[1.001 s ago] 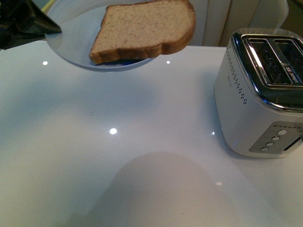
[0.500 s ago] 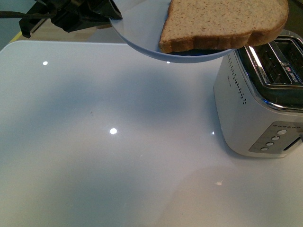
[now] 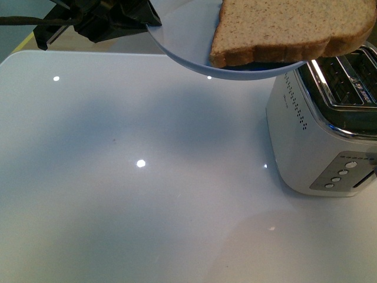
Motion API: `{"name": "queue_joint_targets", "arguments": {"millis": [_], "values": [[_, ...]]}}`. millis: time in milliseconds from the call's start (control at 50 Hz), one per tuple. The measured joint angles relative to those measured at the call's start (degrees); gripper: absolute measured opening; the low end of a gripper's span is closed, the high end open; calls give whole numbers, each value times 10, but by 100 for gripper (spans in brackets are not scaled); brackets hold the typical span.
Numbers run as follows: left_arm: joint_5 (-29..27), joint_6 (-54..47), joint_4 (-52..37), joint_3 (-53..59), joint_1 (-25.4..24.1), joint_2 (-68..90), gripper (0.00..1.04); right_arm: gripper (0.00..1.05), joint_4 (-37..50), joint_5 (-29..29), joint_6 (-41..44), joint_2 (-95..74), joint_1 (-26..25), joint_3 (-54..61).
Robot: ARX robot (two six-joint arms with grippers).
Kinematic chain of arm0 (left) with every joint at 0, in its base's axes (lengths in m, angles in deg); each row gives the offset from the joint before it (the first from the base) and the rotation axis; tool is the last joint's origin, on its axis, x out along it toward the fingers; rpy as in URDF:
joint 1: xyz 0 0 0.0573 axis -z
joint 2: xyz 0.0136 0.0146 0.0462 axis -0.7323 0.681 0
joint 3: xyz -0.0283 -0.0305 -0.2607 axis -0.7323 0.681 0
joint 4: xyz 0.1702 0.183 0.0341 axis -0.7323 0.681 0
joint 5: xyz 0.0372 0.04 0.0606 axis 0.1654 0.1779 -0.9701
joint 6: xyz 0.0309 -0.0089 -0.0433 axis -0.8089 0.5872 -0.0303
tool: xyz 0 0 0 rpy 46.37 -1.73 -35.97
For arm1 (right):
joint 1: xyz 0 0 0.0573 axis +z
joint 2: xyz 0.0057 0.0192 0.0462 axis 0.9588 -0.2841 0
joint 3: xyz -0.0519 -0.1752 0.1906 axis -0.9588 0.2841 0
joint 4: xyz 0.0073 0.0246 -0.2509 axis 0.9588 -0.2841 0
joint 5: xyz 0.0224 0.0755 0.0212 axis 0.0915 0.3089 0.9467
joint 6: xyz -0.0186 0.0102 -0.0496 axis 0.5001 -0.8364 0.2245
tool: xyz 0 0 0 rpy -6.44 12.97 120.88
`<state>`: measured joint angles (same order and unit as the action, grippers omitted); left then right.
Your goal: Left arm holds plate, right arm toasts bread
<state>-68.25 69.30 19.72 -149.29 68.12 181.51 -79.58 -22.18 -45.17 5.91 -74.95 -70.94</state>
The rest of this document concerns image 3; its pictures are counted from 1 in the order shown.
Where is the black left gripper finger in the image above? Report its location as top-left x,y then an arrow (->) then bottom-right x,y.
110,0 -> 162,29

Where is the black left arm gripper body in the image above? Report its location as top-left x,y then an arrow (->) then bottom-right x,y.
33,1 -> 138,50

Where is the white round plate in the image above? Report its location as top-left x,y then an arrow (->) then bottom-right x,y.
147,0 -> 305,81

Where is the slice of brown bread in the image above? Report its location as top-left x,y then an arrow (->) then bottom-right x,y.
209,0 -> 376,68

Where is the white chrome two-slot toaster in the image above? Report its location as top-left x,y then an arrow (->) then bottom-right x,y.
266,43 -> 376,198

